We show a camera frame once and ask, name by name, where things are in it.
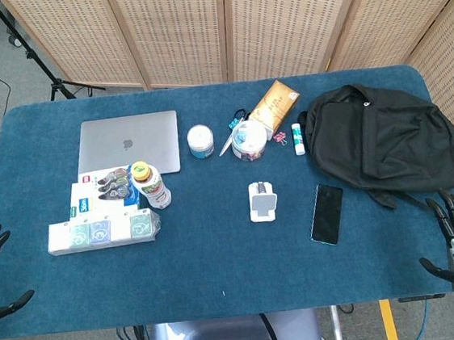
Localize black smartphone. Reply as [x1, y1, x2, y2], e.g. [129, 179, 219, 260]
[305, 182, 349, 249]

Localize white phone stand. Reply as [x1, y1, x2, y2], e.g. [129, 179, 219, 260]
[246, 178, 280, 225]

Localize white flat box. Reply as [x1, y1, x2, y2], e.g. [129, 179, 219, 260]
[65, 177, 143, 220]

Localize wrapped tissue pack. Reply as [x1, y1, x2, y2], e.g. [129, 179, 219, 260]
[44, 208, 165, 257]

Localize correction tape blister pack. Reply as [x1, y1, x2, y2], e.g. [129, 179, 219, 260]
[76, 166, 142, 213]

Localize black backpack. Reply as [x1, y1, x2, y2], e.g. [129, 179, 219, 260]
[294, 74, 454, 218]

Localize silver table leg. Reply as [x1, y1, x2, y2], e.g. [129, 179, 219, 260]
[329, 305, 346, 340]

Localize grey laptop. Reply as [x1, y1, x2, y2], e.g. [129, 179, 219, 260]
[73, 110, 183, 184]

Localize yellow cap drink bottle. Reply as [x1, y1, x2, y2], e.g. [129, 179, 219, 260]
[128, 157, 174, 212]

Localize black tripod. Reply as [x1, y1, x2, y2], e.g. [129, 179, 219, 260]
[0, 0, 107, 107]

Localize white green glue stick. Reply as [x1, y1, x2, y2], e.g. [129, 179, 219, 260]
[289, 121, 306, 157]

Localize blue table mat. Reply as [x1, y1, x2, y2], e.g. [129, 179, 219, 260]
[0, 60, 454, 340]

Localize pink binder clip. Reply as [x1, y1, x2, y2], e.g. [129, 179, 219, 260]
[272, 129, 290, 149]

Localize white lid jar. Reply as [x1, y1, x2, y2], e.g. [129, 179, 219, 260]
[185, 123, 216, 161]

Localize gold carton box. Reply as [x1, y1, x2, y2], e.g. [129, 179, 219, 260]
[245, 77, 304, 136]

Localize clear tub of binder clips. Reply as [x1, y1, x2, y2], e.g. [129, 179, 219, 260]
[229, 118, 271, 164]

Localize woven folding screen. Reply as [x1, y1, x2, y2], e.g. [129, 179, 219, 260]
[0, 0, 454, 277]

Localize black handle scissors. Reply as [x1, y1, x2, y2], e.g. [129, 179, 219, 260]
[214, 107, 254, 157]

